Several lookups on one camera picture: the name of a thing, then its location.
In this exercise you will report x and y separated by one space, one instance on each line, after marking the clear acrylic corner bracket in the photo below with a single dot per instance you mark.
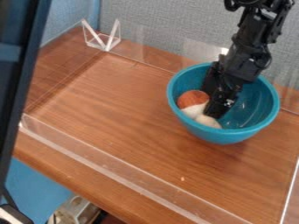
98 40

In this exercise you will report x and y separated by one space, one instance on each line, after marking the clear acrylic back barrier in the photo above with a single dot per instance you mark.
171 51

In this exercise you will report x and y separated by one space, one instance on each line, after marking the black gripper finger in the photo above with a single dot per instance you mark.
223 97
211 82

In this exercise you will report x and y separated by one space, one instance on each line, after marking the clear acrylic barrier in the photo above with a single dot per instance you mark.
190 206
171 51

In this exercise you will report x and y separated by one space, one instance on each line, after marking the blue plastic bowl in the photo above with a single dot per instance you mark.
250 116

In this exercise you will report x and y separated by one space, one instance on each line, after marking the clear acrylic front barrier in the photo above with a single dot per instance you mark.
190 206

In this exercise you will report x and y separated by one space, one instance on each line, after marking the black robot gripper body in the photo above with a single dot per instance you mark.
242 64

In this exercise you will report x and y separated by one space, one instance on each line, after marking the white brown-capped toy mushroom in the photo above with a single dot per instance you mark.
191 103

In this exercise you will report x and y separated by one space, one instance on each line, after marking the white device under table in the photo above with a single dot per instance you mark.
75 211

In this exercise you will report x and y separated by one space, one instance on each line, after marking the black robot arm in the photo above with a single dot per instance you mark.
167 140

